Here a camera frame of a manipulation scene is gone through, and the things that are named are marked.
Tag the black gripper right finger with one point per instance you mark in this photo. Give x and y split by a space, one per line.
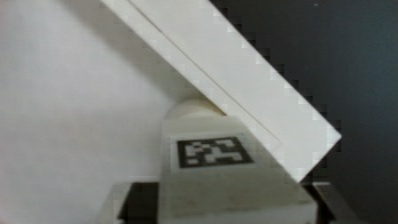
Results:
334 211

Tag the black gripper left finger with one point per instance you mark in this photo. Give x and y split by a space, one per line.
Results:
130 206

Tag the white square tabletop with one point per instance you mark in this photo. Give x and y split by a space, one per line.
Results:
105 61

